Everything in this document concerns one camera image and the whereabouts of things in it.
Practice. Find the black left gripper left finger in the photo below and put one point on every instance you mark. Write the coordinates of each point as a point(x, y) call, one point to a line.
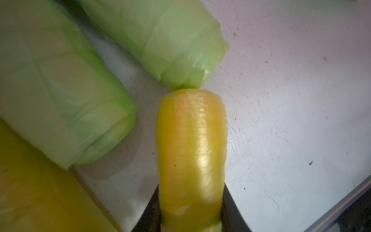
point(150, 221)

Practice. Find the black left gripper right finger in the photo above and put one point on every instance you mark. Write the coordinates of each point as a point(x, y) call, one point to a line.
point(232, 221)

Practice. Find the green yellow trash bag roll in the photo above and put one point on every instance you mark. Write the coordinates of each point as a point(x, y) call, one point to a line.
point(39, 196)

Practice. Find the light green roll middle left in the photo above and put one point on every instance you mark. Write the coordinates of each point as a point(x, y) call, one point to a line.
point(56, 91)

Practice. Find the light green roll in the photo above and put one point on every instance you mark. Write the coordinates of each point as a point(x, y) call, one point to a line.
point(56, 91)
point(179, 43)

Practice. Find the light green roll middle right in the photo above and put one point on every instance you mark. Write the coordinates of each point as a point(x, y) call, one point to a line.
point(179, 43)

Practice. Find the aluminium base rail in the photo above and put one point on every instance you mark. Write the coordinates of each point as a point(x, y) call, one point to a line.
point(351, 214)

